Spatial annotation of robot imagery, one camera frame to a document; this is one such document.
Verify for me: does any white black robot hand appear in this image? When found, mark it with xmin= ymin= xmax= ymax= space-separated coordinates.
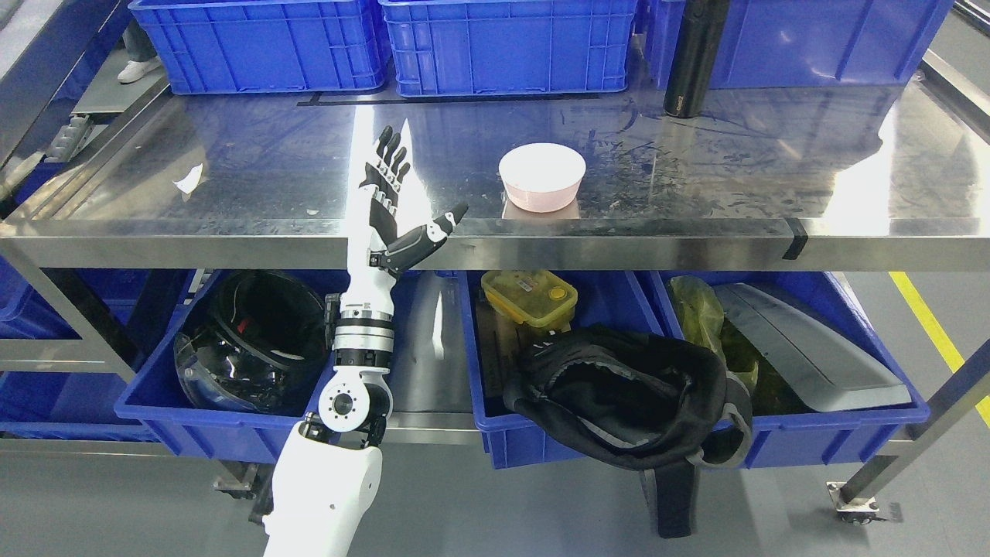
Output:
xmin=340 ymin=125 xmax=468 ymax=320

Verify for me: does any pink plastic bowl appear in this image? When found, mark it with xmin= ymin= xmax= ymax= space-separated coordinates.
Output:
xmin=498 ymin=142 xmax=587 ymax=213

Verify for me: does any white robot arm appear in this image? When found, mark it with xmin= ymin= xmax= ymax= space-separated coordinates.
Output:
xmin=263 ymin=292 xmax=394 ymax=556

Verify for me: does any blue bin lower middle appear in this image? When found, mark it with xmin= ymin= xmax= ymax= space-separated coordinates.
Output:
xmin=455 ymin=269 xmax=666 ymax=470

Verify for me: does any blue bin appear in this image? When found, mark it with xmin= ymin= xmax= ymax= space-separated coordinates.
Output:
xmin=637 ymin=271 xmax=930 ymax=468
xmin=455 ymin=269 xmax=666 ymax=470
xmin=114 ymin=269 xmax=333 ymax=464

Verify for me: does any blue crate top middle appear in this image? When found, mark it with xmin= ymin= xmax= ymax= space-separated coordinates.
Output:
xmin=381 ymin=1 xmax=639 ymax=97

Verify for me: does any blue crate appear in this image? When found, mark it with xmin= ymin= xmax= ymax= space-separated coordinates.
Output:
xmin=128 ymin=1 xmax=391 ymax=95
xmin=647 ymin=0 xmax=956 ymax=91
xmin=381 ymin=1 xmax=639 ymax=97

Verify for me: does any steel shelf rack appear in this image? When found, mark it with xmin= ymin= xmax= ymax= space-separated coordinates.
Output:
xmin=0 ymin=46 xmax=990 ymax=527

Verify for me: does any black helmet with visor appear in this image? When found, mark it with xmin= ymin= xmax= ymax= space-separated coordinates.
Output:
xmin=173 ymin=269 xmax=329 ymax=416

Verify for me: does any yellow lidded food container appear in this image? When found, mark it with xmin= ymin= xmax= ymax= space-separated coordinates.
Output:
xmin=481 ymin=269 xmax=579 ymax=331

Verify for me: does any white paper scrap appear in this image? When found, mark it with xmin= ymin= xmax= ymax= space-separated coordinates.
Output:
xmin=172 ymin=163 xmax=204 ymax=196

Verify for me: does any blue bin lower left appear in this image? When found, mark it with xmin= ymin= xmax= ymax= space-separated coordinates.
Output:
xmin=114 ymin=269 xmax=333 ymax=464

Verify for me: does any blue crate top left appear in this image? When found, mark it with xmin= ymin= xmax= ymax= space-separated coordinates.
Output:
xmin=128 ymin=1 xmax=391 ymax=95

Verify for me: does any black backpack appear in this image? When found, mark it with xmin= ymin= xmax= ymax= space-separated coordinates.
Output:
xmin=502 ymin=325 xmax=754 ymax=539

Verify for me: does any white sneaker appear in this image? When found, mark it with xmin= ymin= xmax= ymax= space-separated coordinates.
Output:
xmin=117 ymin=56 xmax=162 ymax=84

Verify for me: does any yellow-green plastic bag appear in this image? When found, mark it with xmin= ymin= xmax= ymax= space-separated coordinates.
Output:
xmin=666 ymin=275 xmax=760 ymax=395

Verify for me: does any blue bin lower right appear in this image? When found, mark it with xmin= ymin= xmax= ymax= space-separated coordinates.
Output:
xmin=637 ymin=271 xmax=930 ymax=468

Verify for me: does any blue crate top right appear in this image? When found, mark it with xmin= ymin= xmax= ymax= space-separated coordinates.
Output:
xmin=647 ymin=0 xmax=956 ymax=91

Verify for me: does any grey plastic panel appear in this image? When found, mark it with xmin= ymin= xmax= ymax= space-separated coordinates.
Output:
xmin=714 ymin=282 xmax=912 ymax=412

